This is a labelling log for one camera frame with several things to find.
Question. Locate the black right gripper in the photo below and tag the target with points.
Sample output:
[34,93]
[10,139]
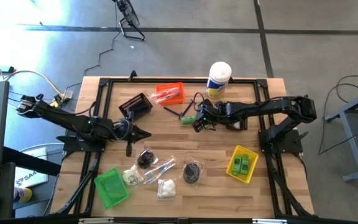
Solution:
[214,112]

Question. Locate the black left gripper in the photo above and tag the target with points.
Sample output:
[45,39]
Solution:
[121,130]

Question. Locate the bagged white cotton balls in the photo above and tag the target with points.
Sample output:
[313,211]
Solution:
[166,188]
[235,124]

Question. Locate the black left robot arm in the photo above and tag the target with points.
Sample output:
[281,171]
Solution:
[64,119]

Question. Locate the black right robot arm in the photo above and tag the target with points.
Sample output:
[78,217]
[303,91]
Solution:
[266,105]

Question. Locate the black plastic basket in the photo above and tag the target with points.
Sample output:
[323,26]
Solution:
[138,104]
[244,126]

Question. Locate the bagged cotton swabs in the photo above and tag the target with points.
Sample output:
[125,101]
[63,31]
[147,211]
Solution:
[131,178]

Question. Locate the white blue wipes canister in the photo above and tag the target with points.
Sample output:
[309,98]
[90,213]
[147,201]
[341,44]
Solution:
[218,77]

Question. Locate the orange plastic basket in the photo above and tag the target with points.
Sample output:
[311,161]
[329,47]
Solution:
[171,85]

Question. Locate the green plastic basket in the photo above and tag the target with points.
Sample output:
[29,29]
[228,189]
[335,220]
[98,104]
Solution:
[111,188]

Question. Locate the yellow plastic basket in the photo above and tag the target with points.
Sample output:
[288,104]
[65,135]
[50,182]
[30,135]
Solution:
[253,158]

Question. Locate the yellow white power strip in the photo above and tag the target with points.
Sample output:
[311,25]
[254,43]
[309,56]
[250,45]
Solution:
[67,94]

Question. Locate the black desk support beam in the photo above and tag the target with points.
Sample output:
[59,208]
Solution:
[30,161]

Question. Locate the white printed box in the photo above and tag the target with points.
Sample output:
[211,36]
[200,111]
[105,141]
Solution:
[30,177]

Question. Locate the yellow white container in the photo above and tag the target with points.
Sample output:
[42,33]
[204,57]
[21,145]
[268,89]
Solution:
[25,195]

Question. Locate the black floor fan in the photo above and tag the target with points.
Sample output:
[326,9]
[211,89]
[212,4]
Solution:
[131,15]

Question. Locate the blue steel table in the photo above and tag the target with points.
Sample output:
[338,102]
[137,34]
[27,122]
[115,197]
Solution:
[350,140]

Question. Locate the black aluminium table frame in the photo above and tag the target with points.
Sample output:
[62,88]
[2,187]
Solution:
[166,80]

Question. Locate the silver frame bracket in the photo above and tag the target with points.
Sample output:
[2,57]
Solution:
[95,221]
[269,221]

